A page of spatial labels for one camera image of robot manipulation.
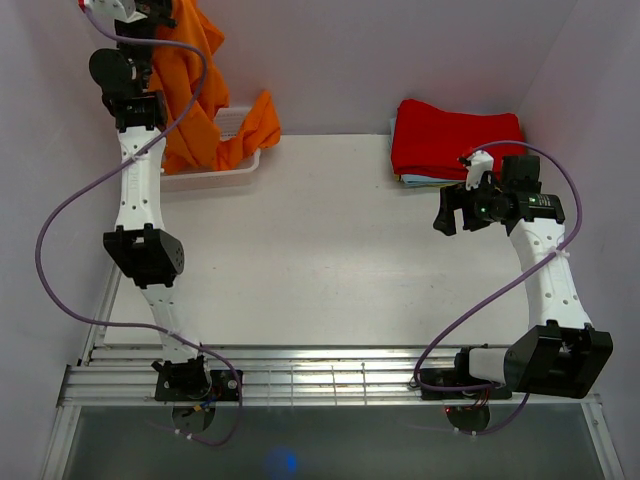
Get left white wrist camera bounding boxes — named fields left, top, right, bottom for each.
left=77, top=0, right=137, bottom=23

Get orange trousers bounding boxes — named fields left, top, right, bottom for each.
left=149, top=1, right=281, bottom=175

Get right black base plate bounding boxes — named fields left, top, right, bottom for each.
left=412, top=368, right=512, bottom=400

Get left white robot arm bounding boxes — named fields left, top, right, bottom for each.
left=79, top=1, right=212, bottom=400

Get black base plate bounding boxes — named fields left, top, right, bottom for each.
left=412, top=368, right=512, bottom=400
left=153, top=369, right=240, bottom=402

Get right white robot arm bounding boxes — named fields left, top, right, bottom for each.
left=434, top=150, right=613, bottom=399

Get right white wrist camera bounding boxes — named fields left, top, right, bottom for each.
left=458, top=150, right=494, bottom=191

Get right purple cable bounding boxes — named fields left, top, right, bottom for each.
left=407, top=140, right=583, bottom=438

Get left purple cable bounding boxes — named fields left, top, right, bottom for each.
left=34, top=9, right=245, bottom=448

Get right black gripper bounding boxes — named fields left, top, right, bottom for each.
left=432, top=174, right=507, bottom=236

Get white plastic basket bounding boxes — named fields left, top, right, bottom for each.
left=158, top=105, right=263, bottom=192

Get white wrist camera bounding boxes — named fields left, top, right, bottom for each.
left=77, top=0, right=137, bottom=23
left=458, top=150, right=494, bottom=191

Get purple cable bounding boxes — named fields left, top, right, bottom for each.
left=34, top=9, right=245, bottom=448
left=407, top=140, right=583, bottom=438

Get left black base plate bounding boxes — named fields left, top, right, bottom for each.
left=153, top=369, right=240, bottom=402

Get aluminium rail frame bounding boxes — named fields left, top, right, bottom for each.
left=39, top=269, right=626, bottom=480

